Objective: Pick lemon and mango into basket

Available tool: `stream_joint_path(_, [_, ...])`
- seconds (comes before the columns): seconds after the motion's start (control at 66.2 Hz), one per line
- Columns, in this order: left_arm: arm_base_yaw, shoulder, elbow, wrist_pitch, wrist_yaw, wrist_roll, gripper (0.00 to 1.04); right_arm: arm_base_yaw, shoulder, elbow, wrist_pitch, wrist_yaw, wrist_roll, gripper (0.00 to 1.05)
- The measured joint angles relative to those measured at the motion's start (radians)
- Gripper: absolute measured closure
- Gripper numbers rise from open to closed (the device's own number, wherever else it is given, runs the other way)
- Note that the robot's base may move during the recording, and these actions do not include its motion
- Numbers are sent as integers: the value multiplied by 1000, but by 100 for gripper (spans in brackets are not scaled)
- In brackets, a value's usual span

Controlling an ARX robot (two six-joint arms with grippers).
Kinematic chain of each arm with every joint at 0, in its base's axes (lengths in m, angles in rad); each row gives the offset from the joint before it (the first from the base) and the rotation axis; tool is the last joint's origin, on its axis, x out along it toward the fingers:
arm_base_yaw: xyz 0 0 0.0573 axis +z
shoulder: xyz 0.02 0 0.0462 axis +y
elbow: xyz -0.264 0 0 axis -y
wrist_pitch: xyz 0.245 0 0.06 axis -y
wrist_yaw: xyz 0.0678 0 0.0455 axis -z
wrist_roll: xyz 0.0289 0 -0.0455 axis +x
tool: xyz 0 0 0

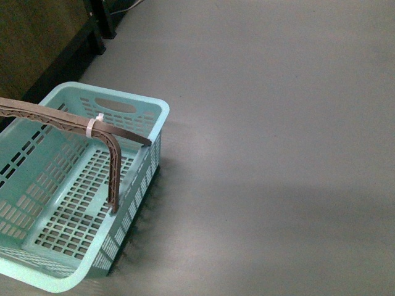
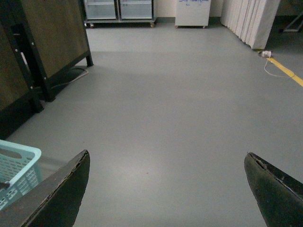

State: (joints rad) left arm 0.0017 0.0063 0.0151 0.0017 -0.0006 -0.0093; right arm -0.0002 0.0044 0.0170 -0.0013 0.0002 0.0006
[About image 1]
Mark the light blue plastic basket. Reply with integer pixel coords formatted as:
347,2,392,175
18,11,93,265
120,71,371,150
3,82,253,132
1,82,170,293

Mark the brown basket handle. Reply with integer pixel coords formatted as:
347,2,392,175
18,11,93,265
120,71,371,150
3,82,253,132
1,97,152,214

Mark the white cable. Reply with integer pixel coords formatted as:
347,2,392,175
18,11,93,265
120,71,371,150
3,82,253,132
108,0,146,15

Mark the dark wooden furniture frame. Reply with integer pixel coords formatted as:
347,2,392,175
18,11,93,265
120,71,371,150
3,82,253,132
1,1,140,102

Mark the white cable tie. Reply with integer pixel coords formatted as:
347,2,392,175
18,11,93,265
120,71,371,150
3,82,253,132
86,113,104,139

